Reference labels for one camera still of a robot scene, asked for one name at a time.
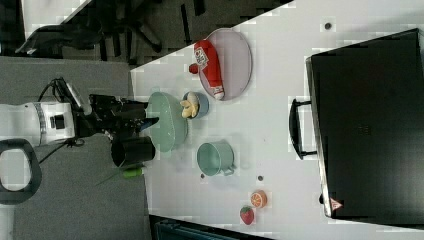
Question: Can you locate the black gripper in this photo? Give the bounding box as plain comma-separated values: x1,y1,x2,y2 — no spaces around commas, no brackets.
74,94,159,138

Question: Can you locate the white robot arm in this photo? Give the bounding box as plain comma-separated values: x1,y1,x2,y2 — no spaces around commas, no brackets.
1,94,159,147

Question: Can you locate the green perforated colander basket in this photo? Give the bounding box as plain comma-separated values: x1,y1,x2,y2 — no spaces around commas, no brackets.
147,92,188,153

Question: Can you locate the yellow plush banana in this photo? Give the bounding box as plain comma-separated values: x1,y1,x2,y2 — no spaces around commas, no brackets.
180,92,200,118

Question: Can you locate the green pepper toy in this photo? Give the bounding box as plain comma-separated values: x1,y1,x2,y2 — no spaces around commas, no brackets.
123,168,143,179

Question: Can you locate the small blue bowl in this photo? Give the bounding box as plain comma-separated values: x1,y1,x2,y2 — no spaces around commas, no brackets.
188,92,209,119

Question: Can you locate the green metal cup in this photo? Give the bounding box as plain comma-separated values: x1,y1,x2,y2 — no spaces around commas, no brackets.
196,140,235,177

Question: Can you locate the red plush ketchup bottle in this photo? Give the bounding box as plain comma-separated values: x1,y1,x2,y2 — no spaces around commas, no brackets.
189,39,225,100

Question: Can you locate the black office chair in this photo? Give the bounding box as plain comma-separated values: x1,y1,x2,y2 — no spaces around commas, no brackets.
15,0,162,61

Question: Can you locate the pink round plate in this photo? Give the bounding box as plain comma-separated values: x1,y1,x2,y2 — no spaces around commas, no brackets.
198,28,253,101

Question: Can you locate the orange slice toy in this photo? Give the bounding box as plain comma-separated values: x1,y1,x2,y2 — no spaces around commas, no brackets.
250,190,268,208

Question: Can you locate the red strawberry toy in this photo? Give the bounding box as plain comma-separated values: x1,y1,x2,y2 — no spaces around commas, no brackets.
240,206,254,225

